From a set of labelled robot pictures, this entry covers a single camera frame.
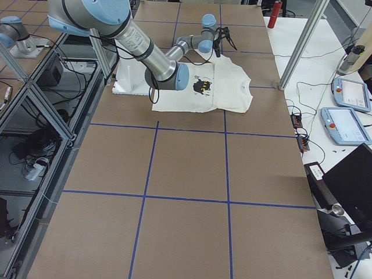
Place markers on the aluminium table frame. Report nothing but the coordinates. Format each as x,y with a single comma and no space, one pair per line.
43,119

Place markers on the aluminium frame post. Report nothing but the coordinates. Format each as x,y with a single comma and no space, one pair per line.
305,36

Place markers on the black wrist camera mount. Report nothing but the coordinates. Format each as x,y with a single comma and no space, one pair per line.
224,33

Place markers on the near teach pendant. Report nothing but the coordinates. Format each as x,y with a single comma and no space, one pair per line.
344,126

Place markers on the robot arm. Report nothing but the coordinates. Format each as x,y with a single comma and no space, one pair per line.
113,19

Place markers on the white power strip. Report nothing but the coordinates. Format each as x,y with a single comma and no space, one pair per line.
35,171

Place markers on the far teach pendant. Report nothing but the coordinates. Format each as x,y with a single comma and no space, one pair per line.
351,94

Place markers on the red cylinder bottle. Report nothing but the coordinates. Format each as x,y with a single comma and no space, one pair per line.
274,14

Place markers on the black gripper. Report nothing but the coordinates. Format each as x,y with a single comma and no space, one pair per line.
217,46

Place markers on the orange black connector box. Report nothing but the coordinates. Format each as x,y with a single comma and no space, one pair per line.
296,120

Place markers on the teach pendant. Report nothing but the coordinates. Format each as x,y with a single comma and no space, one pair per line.
344,126
351,94

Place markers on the cream cat print shirt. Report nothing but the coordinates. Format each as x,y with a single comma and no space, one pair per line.
219,84

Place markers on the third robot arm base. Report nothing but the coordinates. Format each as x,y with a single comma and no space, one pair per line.
16,38

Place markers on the clear water bottle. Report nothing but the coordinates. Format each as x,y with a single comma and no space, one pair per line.
351,59

